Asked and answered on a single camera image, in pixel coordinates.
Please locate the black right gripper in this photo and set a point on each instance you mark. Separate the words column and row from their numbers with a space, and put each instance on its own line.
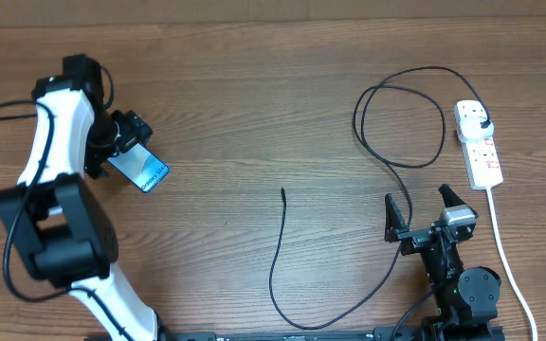
column 414, row 239

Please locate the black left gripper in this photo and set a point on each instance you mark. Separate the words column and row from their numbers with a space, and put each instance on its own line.
column 134, row 128

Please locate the Samsung Galaxy smartphone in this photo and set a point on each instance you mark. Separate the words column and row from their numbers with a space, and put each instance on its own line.
column 140, row 167

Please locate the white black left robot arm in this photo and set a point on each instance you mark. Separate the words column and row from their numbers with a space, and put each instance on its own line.
column 60, row 240

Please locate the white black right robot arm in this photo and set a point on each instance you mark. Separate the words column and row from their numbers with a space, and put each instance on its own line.
column 461, row 302

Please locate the white charger plug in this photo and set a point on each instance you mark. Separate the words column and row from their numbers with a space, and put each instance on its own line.
column 470, row 130

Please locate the white power strip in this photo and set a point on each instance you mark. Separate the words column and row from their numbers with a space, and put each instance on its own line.
column 481, row 158

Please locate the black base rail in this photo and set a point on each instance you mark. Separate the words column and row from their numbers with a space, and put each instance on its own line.
column 278, row 336

